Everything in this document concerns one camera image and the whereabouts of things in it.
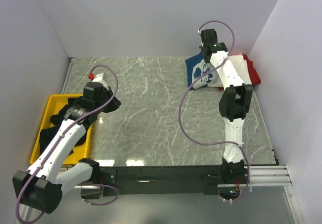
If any yellow plastic tray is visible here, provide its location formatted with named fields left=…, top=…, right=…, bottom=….
left=29, top=94, right=94, bottom=166

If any folded white t-shirt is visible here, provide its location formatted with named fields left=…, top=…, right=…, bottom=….
left=210, top=53, right=252, bottom=89

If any black t-shirt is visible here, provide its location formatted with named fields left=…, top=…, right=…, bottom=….
left=39, top=97, right=93, bottom=157

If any folded red t-shirt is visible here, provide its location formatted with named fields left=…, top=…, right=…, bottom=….
left=217, top=51, right=261, bottom=90

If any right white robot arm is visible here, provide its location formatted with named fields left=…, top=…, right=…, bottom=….
left=199, top=29, right=253, bottom=183

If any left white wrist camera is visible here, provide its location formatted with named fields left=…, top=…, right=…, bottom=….
left=88, top=72, right=108, bottom=89

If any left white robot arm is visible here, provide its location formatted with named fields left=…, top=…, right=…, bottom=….
left=13, top=81, right=121, bottom=213

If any blue t-shirt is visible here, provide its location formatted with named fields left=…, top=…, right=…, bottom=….
left=185, top=52, right=222, bottom=90

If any black base bar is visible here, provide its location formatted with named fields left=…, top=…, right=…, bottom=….
left=90, top=165, right=248, bottom=195

